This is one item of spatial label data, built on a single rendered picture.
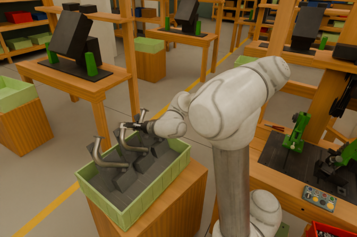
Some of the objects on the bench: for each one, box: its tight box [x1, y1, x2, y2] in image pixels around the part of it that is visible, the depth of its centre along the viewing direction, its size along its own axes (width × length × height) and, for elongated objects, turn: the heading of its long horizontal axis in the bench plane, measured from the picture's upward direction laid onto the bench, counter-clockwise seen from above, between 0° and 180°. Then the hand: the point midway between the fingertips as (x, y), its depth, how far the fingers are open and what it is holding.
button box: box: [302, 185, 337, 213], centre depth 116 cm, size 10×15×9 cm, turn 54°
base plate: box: [257, 130, 357, 206], centre depth 130 cm, size 42×110×2 cm, turn 54°
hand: (126, 126), depth 126 cm, fingers closed on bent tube, 3 cm apart
